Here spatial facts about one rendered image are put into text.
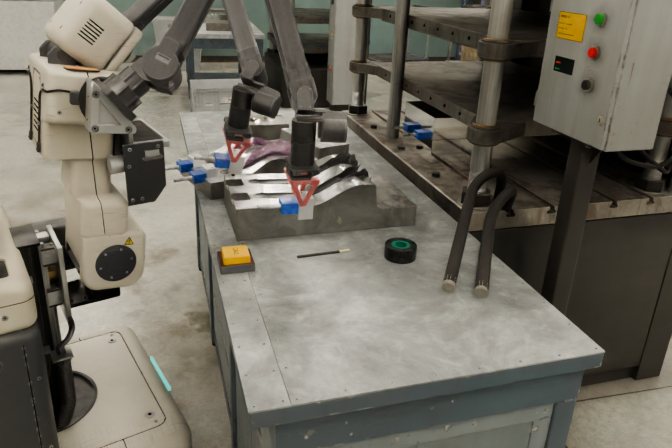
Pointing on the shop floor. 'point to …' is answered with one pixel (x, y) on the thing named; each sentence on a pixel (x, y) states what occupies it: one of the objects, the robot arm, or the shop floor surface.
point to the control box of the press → (599, 92)
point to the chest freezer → (24, 23)
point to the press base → (601, 281)
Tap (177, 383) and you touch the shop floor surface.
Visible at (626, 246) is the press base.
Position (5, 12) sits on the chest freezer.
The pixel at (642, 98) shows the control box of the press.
